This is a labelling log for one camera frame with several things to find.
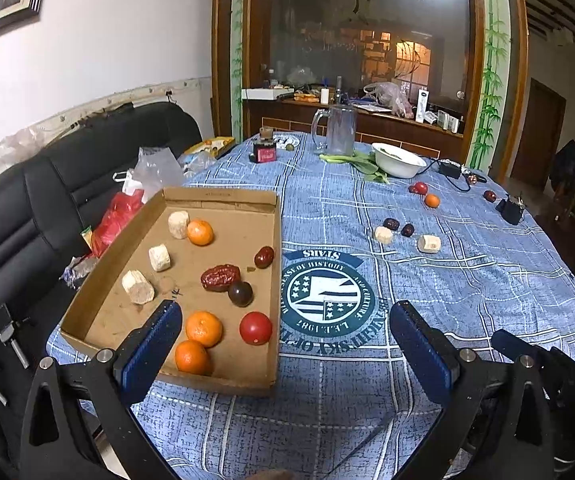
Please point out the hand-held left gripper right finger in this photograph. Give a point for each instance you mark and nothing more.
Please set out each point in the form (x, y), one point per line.
(420, 355)

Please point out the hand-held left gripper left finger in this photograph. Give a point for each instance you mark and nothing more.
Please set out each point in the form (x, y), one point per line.
(152, 350)

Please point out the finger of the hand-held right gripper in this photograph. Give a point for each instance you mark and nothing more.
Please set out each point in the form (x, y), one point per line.
(508, 344)

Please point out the orange mandarin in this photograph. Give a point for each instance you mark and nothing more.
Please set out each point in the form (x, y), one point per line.
(200, 232)
(193, 357)
(204, 328)
(432, 200)

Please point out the shallow cardboard box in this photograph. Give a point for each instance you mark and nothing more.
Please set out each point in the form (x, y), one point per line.
(117, 320)

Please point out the large wrinkled red date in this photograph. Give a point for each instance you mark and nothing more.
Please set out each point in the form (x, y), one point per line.
(220, 277)

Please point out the dark purple round tomato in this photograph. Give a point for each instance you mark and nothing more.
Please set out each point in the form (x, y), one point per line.
(240, 293)

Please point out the blue plaid tablecloth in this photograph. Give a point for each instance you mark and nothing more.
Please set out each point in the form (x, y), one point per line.
(367, 285)

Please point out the crumpled printed wrapper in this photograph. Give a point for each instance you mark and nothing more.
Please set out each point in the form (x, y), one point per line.
(77, 272)

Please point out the large beige cylindrical food chunk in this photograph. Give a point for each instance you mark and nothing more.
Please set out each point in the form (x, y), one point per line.
(428, 243)

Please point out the dark red date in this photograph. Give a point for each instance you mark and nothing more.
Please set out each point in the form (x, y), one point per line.
(407, 230)
(391, 223)

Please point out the yellow green snack packet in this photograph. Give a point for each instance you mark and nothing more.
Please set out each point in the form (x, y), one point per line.
(87, 237)

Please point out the small black container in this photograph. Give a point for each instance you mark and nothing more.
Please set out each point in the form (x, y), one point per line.
(510, 211)

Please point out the red plastic bag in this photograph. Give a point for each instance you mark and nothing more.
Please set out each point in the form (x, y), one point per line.
(117, 217)

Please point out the small dark red fruit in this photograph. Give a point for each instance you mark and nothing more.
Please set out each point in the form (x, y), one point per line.
(490, 195)

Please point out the small brown gadget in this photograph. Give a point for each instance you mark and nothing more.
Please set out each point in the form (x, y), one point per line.
(472, 178)

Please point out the crumpled clear plastic bag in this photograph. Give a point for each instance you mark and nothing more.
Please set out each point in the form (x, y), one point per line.
(155, 170)

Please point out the black power adapter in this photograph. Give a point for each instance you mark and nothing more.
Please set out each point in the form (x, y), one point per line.
(450, 167)

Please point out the black coat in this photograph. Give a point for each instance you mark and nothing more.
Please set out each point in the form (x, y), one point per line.
(567, 162)

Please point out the pale blue plastic packet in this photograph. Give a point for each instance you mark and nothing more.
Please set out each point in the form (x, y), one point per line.
(200, 161)

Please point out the white bowl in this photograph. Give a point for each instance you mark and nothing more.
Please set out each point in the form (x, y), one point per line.
(397, 160)

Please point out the black leather sofa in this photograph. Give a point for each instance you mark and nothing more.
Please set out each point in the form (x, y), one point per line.
(42, 185)

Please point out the green leafy vegetable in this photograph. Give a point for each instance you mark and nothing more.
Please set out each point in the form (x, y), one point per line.
(362, 164)

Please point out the brown wooden door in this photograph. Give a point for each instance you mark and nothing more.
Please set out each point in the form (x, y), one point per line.
(537, 135)

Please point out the yellow flat box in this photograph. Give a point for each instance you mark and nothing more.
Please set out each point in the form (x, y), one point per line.
(212, 146)

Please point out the dark bottle with red label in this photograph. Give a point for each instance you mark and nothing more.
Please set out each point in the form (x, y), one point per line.
(265, 151)

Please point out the small white carton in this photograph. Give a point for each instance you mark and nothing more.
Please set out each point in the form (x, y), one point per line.
(441, 119)
(453, 122)

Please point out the wooden cabinet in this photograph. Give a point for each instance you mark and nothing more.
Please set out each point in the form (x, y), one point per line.
(382, 127)

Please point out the glass mug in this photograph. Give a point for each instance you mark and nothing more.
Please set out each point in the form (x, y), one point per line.
(340, 127)

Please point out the white patterned plate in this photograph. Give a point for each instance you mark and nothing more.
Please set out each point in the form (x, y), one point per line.
(281, 139)

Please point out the clear plastic bag with goods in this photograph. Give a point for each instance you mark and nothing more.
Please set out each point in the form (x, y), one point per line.
(390, 97)

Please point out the small white cup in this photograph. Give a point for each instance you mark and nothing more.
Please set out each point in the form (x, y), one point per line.
(324, 96)

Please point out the flat white box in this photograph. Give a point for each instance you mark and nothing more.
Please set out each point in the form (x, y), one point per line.
(262, 93)

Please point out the slim glass bottle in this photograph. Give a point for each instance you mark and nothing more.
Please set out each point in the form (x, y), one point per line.
(338, 87)

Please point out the bamboo-painted glass partition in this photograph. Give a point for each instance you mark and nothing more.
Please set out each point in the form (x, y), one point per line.
(317, 20)

